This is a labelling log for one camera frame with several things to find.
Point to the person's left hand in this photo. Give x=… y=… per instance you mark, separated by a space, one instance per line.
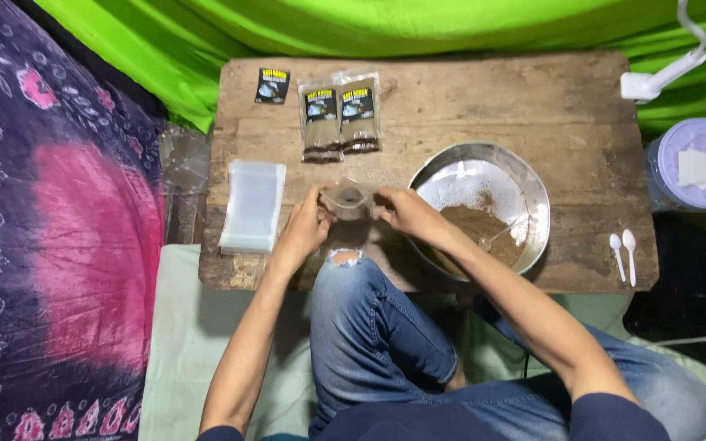
x=301 y=231

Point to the person's right hand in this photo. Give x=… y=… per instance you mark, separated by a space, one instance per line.
x=410 y=214

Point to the clear plastic pouch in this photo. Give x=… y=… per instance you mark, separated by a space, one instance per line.
x=345 y=199

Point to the stack of clear plastic pouches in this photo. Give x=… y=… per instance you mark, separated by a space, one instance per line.
x=252 y=207

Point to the brown powder heap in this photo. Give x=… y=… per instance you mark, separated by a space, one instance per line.
x=481 y=233

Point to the metal spoon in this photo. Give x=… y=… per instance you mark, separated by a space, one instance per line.
x=500 y=233

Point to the filled brown powder packet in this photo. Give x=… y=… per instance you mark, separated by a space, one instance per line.
x=359 y=111
x=320 y=120

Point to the round metal bowl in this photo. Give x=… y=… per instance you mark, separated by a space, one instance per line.
x=512 y=165

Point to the crumpled clear plastic sheet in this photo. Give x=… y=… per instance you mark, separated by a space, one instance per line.
x=182 y=159

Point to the person's blue ripped jeans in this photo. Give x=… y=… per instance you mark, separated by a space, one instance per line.
x=377 y=349

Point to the black printed label card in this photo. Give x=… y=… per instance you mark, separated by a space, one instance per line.
x=272 y=86

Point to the wooden board table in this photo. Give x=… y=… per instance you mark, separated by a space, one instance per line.
x=512 y=104

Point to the pale green mat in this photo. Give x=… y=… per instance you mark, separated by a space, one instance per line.
x=187 y=343

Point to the green cloth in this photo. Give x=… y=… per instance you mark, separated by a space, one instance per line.
x=328 y=30

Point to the white plastic spoon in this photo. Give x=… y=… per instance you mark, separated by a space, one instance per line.
x=618 y=256
x=630 y=255

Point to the person's navy shirt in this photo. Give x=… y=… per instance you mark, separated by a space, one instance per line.
x=451 y=426

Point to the purple pink batik cloth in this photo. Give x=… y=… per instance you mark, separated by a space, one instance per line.
x=52 y=233

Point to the plastic jar with lilac lid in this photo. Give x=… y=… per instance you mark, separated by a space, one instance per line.
x=690 y=165

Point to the white paper piece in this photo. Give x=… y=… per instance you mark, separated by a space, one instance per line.
x=695 y=168

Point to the black bag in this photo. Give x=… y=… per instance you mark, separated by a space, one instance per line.
x=690 y=294

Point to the white clip lamp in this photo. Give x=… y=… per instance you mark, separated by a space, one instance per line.
x=665 y=70

